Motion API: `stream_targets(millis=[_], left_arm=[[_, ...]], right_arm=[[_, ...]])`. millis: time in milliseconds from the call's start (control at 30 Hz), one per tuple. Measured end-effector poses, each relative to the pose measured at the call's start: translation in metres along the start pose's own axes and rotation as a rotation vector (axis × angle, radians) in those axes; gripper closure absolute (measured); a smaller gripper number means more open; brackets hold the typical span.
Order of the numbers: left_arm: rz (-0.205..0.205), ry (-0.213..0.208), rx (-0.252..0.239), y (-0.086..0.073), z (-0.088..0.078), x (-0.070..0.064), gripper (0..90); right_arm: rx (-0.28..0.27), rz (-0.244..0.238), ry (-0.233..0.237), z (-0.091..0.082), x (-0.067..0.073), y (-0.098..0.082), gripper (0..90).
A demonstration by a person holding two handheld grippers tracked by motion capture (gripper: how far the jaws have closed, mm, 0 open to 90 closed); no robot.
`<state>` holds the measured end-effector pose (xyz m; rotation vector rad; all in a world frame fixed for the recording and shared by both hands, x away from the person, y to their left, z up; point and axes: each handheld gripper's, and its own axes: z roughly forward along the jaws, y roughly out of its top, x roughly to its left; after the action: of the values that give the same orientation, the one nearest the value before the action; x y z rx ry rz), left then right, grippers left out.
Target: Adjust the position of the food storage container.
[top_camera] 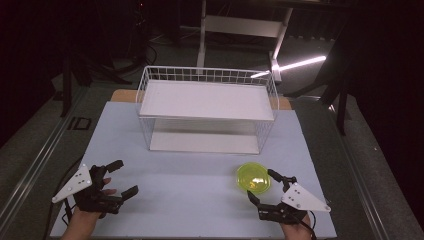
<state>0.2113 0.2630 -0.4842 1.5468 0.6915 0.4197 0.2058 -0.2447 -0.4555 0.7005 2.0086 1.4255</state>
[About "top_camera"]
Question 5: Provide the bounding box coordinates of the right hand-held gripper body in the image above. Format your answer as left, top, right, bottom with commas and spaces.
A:
258, 175, 332, 225

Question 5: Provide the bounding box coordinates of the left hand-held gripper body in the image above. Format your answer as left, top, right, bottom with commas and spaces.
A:
51, 163, 124, 215

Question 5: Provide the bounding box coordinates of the yellow-green plastic bowl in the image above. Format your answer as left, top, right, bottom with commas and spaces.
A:
235, 161, 272, 196

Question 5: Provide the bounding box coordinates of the white wire shelf rack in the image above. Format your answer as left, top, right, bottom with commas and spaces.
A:
135, 65, 280, 156

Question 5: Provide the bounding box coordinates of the person's left hand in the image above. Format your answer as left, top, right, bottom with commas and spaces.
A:
61, 177, 118, 240

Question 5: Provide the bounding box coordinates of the person's right hand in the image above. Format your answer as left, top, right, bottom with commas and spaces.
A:
280, 214, 314, 240

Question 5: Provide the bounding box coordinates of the black floor socket plate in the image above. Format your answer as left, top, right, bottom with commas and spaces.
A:
67, 116, 92, 131

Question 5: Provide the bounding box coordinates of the light blue table mat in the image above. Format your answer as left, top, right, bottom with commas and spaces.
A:
49, 101, 338, 240

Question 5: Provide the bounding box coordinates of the black metal stand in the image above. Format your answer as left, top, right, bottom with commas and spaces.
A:
59, 49, 133, 118
283, 43, 354, 136

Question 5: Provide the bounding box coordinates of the white light strip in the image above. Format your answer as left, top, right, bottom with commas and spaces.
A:
249, 55, 328, 80

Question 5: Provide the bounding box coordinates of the white metal stand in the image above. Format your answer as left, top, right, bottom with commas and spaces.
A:
196, 0, 294, 84

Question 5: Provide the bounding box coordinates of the black cable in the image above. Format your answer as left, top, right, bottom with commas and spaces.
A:
42, 153, 85, 240
293, 199, 333, 240

